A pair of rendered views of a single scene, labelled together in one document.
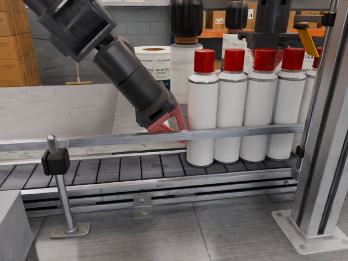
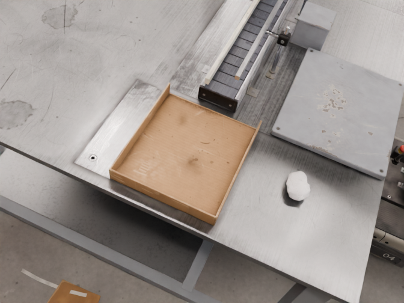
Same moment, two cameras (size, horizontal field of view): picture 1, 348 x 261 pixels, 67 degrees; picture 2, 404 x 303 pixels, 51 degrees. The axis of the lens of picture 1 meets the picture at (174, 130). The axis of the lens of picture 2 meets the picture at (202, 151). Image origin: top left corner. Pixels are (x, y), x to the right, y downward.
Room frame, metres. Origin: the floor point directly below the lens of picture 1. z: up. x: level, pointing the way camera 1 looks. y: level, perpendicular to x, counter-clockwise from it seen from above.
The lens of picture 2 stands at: (0.05, 1.37, 1.68)
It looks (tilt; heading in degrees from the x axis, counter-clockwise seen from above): 55 degrees down; 293
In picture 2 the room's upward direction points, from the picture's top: 12 degrees clockwise
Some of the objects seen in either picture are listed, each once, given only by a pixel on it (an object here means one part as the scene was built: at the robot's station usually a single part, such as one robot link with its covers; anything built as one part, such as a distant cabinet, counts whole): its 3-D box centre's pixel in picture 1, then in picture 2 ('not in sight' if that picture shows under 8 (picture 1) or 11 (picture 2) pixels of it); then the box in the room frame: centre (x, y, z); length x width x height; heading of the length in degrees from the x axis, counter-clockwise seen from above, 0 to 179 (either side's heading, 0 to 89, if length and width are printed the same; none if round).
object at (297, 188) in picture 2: not in sight; (298, 185); (0.04, 0.77, 0.85); 0.08 x 0.07 x 0.04; 79
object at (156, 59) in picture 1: (154, 70); not in sight; (0.94, 0.07, 0.95); 0.20 x 0.20 x 0.14
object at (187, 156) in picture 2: not in sight; (189, 148); (0.31, 0.84, 0.85); 0.30 x 0.26 x 0.04; 98
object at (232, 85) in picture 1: (229, 108); not in sight; (0.45, -0.10, 0.98); 0.05 x 0.05 x 0.20
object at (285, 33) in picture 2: not in sight; (272, 48); (0.29, 0.46, 0.91); 0.07 x 0.03 x 0.16; 8
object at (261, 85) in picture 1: (258, 107); not in sight; (0.45, -0.15, 0.98); 0.05 x 0.05 x 0.20
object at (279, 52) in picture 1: (259, 61); not in sight; (0.52, -0.16, 1.05); 0.07 x 0.07 x 0.09; 8
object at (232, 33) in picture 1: (234, 42); not in sight; (1.07, -0.23, 1.04); 0.09 x 0.09 x 0.29
